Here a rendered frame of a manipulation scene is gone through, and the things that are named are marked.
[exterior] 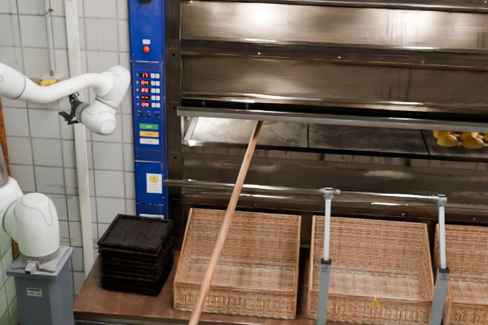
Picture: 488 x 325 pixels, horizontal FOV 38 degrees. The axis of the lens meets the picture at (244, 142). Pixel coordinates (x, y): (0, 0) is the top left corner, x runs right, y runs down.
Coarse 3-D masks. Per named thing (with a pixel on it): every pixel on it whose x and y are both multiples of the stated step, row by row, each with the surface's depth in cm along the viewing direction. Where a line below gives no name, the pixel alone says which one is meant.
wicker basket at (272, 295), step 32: (192, 224) 355; (256, 224) 352; (288, 224) 351; (192, 256) 358; (224, 256) 356; (256, 256) 355; (288, 256) 353; (192, 288) 317; (224, 288) 315; (256, 288) 314; (288, 288) 339
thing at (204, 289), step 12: (252, 144) 328; (240, 180) 306; (228, 216) 287; (228, 228) 283; (216, 240) 277; (216, 252) 270; (216, 264) 267; (204, 276) 261; (204, 288) 255; (204, 300) 252; (192, 312) 247; (192, 324) 242
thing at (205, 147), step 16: (192, 144) 345; (208, 144) 345; (224, 144) 346; (240, 144) 346; (256, 144) 347; (336, 160) 340; (352, 160) 340; (368, 160) 339; (384, 160) 338; (400, 160) 338; (416, 160) 337; (432, 160) 336; (448, 160) 336; (464, 160) 336; (480, 160) 336
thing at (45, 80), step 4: (40, 76) 330; (44, 76) 330; (48, 76) 330; (52, 76) 330; (56, 76) 331; (60, 76) 331; (64, 76) 334; (40, 80) 329; (44, 80) 329; (48, 80) 329; (52, 80) 328; (56, 80) 328; (60, 80) 329; (64, 80) 334; (40, 84) 330; (44, 84) 330; (48, 84) 329; (52, 84) 329
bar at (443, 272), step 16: (288, 192) 307; (304, 192) 307; (320, 192) 306; (336, 192) 305; (352, 192) 305; (368, 192) 305; (384, 192) 305; (320, 272) 296; (448, 272) 290; (320, 288) 299; (320, 304) 302; (432, 304) 301; (320, 320) 305; (432, 320) 300
